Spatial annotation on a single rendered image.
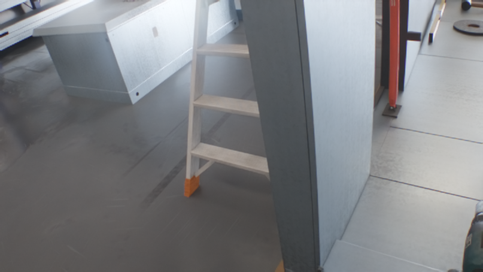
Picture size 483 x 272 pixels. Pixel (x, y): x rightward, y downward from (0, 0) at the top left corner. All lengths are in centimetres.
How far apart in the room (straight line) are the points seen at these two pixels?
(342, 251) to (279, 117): 42
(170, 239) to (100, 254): 32
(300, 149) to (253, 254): 87
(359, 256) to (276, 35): 57
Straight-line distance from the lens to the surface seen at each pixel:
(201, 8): 157
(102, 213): 186
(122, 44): 266
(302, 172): 64
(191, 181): 170
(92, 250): 171
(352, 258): 88
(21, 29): 624
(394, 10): 127
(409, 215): 104
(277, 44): 52
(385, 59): 154
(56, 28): 299
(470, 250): 66
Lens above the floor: 114
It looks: 34 degrees down
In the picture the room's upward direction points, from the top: 12 degrees counter-clockwise
